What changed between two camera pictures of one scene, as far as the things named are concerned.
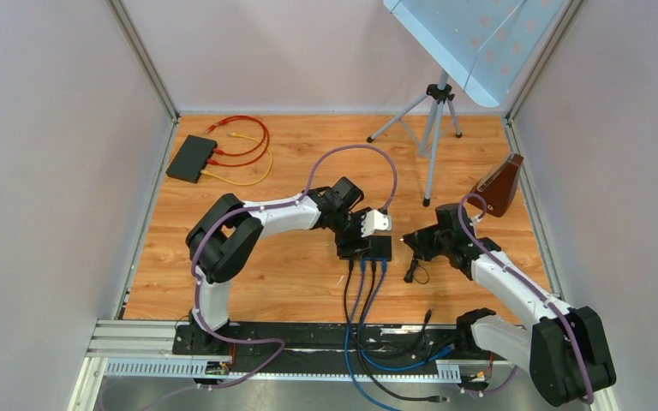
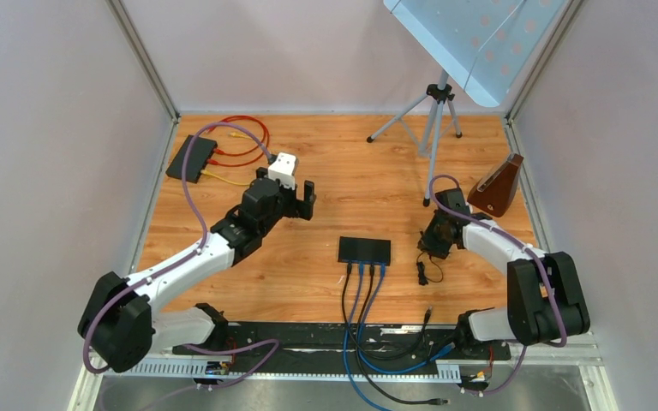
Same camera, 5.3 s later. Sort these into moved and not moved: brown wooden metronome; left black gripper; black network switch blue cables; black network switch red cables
Moved: left black gripper
Not moved: brown wooden metronome; black network switch blue cables; black network switch red cables
